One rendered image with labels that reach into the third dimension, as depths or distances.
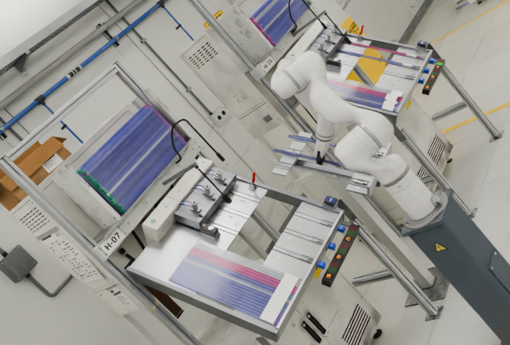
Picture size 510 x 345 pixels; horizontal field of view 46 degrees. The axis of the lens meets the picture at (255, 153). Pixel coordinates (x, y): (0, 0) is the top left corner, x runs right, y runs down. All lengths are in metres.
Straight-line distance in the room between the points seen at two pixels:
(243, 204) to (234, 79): 1.06
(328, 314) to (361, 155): 1.09
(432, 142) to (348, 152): 1.97
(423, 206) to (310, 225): 0.64
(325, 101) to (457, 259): 0.76
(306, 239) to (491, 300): 0.78
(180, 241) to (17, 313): 1.56
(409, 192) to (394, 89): 1.37
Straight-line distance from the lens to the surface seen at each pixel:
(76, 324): 4.13
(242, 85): 3.66
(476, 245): 2.40
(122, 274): 2.68
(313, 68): 2.32
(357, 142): 2.16
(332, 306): 3.05
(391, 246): 3.16
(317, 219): 2.76
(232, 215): 2.79
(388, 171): 2.21
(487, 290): 2.46
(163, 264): 2.66
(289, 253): 2.63
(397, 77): 3.63
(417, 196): 2.26
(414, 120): 4.01
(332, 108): 2.24
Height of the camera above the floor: 1.75
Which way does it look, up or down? 12 degrees down
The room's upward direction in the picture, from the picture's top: 43 degrees counter-clockwise
